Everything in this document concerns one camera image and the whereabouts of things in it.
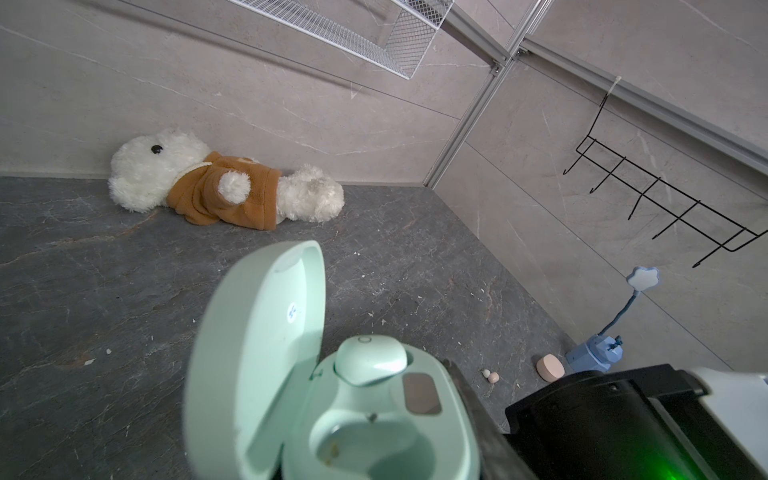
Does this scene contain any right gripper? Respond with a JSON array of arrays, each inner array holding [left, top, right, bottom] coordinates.
[[503, 363, 715, 480]]

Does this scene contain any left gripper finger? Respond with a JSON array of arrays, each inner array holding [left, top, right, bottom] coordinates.
[[441, 359, 536, 480]]

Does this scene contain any green earbud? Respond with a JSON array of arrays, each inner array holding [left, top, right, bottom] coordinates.
[[334, 335, 408, 387]]

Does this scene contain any mint green earbud case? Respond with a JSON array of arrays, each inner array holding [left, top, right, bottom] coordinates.
[[183, 240, 481, 479]]

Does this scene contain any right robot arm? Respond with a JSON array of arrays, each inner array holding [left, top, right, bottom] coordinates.
[[505, 364, 767, 479]]

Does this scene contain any pink earbud case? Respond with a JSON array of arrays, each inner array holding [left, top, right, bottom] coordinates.
[[535, 354, 566, 383]]

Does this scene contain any white teddy bear brown hoodie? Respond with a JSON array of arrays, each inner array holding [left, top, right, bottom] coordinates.
[[108, 129, 345, 231]]

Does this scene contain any black wire hook rack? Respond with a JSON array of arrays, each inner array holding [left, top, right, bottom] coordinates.
[[562, 93, 767, 269]]

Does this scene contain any white wire mesh basket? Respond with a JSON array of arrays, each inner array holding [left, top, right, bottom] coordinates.
[[234, 0, 455, 80]]

